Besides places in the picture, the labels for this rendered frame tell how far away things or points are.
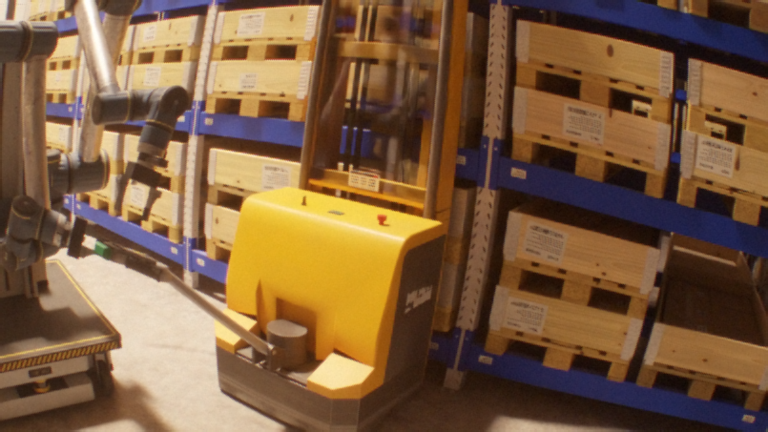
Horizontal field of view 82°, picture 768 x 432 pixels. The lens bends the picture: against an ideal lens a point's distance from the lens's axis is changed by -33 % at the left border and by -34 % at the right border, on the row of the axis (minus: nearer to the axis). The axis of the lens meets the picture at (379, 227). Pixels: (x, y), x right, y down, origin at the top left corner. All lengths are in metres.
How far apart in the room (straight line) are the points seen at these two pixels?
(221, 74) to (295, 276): 1.54
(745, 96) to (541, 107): 1.10
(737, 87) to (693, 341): 1.22
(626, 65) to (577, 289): 1.06
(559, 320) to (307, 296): 1.11
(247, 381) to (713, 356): 2.21
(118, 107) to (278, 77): 1.69
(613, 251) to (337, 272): 1.19
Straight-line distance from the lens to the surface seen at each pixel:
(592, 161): 2.65
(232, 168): 3.62
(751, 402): 2.97
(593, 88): 2.65
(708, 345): 2.79
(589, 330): 2.79
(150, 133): 1.75
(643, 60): 2.63
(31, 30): 1.97
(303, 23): 3.31
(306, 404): 2.52
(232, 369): 2.76
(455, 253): 2.90
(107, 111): 1.83
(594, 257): 2.68
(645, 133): 2.60
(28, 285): 3.05
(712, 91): 2.62
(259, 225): 2.72
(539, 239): 2.73
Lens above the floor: 1.51
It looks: 15 degrees down
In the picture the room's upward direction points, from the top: 6 degrees clockwise
